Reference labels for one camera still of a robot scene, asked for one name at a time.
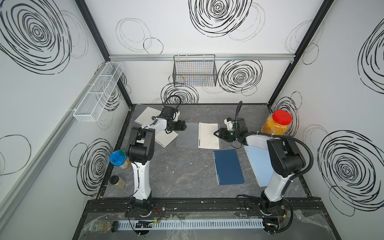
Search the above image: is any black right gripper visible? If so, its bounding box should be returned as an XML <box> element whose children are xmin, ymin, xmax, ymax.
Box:
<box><xmin>213</xmin><ymin>128</ymin><xmax>239</xmax><ymax>142</ymax></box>

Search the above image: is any frosted cover white notebook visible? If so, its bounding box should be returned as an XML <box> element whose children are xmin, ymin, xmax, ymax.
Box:
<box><xmin>176</xmin><ymin>123</ymin><xmax>220</xmax><ymax>150</ymax></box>

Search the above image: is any torn lined paper page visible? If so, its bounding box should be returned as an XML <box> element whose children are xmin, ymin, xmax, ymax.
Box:
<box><xmin>134</xmin><ymin>107</ymin><xmax>161</xmax><ymax>126</ymax></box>

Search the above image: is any dark blue spiral notebook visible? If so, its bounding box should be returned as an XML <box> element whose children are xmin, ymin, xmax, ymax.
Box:
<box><xmin>213</xmin><ymin>149</ymin><xmax>245</xmax><ymax>186</ymax></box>

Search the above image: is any light blue spiral notebook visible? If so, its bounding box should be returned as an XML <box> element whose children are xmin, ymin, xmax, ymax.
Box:
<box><xmin>244</xmin><ymin>146</ymin><xmax>274</xmax><ymax>188</ymax></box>

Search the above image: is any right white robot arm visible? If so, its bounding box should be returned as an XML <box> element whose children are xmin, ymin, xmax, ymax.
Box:
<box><xmin>213</xmin><ymin>118</ymin><xmax>314</xmax><ymax>215</ymax></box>

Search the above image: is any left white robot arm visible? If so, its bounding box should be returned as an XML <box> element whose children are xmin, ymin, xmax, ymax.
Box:
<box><xmin>128</xmin><ymin>105</ymin><xmax>187</xmax><ymax>214</ymax></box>

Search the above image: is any cornflakes jar with red lid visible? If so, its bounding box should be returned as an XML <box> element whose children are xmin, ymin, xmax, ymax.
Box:
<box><xmin>261</xmin><ymin>110</ymin><xmax>293</xmax><ymax>135</ymax></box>

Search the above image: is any blue lid snack cup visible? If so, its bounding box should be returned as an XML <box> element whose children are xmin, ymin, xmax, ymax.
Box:
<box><xmin>109</xmin><ymin>150</ymin><xmax>130</xmax><ymax>169</ymax></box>

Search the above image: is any small black cap bottle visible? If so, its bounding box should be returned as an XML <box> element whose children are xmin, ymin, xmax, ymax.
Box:
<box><xmin>109</xmin><ymin>175</ymin><xmax>126</xmax><ymax>190</ymax></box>

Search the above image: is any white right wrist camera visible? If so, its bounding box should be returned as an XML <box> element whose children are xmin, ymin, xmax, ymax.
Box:
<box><xmin>224</xmin><ymin>118</ymin><xmax>235</xmax><ymax>131</ymax></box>

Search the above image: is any black wire basket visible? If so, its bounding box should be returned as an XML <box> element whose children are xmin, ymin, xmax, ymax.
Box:
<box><xmin>172</xmin><ymin>60</ymin><xmax>218</xmax><ymax>87</ymax></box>

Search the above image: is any white mesh wall shelf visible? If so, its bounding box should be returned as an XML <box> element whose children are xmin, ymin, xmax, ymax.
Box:
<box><xmin>73</xmin><ymin>62</ymin><xmax>124</xmax><ymax>123</ymax></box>

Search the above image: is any aluminium wall rail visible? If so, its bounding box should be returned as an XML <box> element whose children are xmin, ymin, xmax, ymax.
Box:
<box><xmin>110</xmin><ymin>54</ymin><xmax>295</xmax><ymax>62</ymax></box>

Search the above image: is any white slotted cable duct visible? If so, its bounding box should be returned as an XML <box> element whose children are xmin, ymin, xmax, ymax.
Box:
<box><xmin>118</xmin><ymin>219</ymin><xmax>265</xmax><ymax>231</ymax></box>

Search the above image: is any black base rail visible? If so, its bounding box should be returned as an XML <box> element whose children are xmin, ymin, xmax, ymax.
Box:
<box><xmin>85</xmin><ymin>197</ymin><xmax>326</xmax><ymax>217</ymax></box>

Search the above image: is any left black frame post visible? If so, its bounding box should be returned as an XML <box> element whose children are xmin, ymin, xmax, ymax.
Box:
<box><xmin>75</xmin><ymin>0</ymin><xmax>133</xmax><ymax>110</ymax></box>

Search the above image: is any black corner frame post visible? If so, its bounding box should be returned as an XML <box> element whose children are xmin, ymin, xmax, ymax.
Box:
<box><xmin>267</xmin><ymin>0</ymin><xmax>334</xmax><ymax>107</ymax></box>

